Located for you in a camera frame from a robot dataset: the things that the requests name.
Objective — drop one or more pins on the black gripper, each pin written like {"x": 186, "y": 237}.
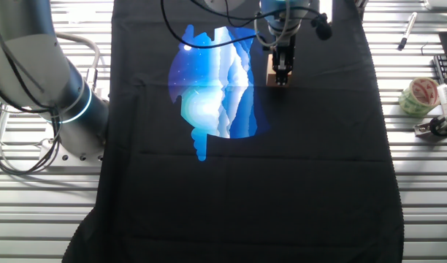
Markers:
{"x": 285, "y": 40}

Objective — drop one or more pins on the small wooden block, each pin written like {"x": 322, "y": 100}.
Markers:
{"x": 269, "y": 75}

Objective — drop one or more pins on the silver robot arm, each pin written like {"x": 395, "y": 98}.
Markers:
{"x": 26, "y": 73}

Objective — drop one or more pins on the black and silver marker pen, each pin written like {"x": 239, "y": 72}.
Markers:
{"x": 407, "y": 31}

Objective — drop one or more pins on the clear packing tape roll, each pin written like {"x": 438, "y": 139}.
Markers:
{"x": 409, "y": 102}

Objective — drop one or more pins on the black keyboard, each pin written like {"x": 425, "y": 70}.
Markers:
{"x": 446, "y": 69}

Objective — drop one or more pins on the black cloth with blue print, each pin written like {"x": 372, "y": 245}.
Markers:
{"x": 172, "y": 219}

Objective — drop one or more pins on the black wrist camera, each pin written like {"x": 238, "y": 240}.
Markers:
{"x": 323, "y": 31}

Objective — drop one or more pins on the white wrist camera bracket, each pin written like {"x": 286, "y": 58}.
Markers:
{"x": 325, "y": 9}

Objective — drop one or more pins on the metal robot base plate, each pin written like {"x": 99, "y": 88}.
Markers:
{"x": 73, "y": 160}

